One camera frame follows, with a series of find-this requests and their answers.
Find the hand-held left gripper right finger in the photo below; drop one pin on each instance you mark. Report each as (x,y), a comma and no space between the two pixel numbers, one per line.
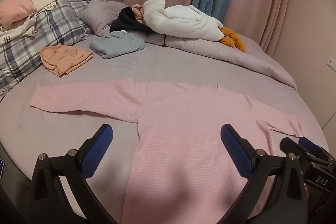
(236,150)

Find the bed with grey sheet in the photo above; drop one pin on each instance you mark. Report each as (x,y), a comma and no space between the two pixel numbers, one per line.
(105,71)

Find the crumpled dusty pink garment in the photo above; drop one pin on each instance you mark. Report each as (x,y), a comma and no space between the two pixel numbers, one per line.
(137,12)

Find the folded pink garment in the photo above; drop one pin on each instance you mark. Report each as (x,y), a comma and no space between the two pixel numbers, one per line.
(15,7)

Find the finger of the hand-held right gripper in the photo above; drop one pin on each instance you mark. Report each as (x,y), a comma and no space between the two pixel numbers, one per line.
(291,146)
(309,144)

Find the plaid blue-grey pillow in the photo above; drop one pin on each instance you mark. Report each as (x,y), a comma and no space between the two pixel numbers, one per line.
(55,27)

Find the dark navy garment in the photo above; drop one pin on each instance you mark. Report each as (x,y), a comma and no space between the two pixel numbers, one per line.
(126,20)

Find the folded blue-grey garment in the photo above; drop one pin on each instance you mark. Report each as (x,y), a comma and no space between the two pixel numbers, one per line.
(118,44)

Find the folded cream garments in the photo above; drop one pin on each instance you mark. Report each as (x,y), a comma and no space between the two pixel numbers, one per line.
(43,2)

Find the folded orange printed garment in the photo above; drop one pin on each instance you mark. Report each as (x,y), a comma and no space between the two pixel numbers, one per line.
(64,58)

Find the white goose plush toy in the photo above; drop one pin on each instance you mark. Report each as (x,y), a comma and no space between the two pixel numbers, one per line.
(183,20)

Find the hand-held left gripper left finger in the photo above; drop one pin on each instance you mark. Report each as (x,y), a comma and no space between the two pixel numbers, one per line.
(98,150)

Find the grey quilt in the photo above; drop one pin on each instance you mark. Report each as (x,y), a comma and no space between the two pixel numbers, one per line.
(199,53)

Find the pink striped long-sleeve shirt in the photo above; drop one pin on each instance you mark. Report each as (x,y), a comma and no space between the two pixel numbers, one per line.
(183,121)

